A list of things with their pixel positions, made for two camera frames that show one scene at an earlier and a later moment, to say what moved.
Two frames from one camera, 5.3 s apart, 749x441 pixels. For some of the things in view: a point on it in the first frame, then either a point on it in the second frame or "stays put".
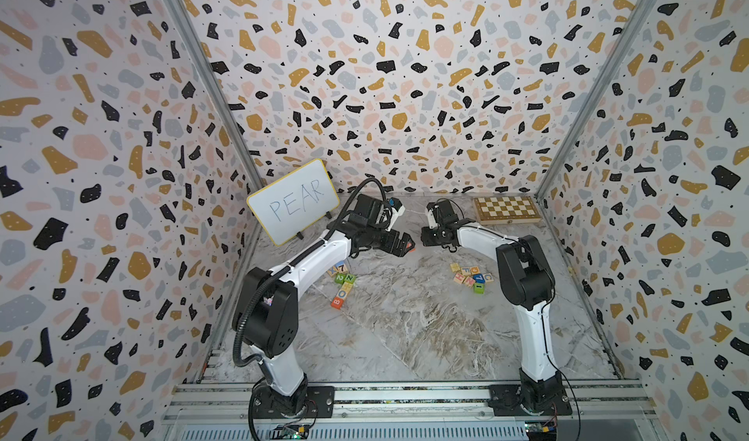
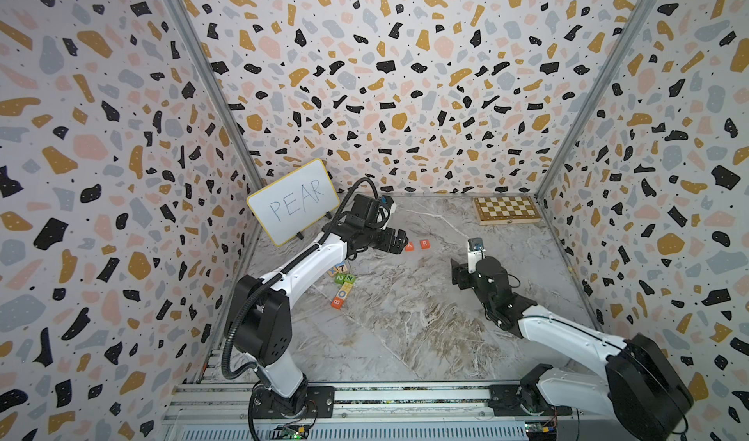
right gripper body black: (432, 236) to (466, 280)
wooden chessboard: (507, 209) stays put
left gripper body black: (387, 241) stays put
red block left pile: (336, 302) stays put
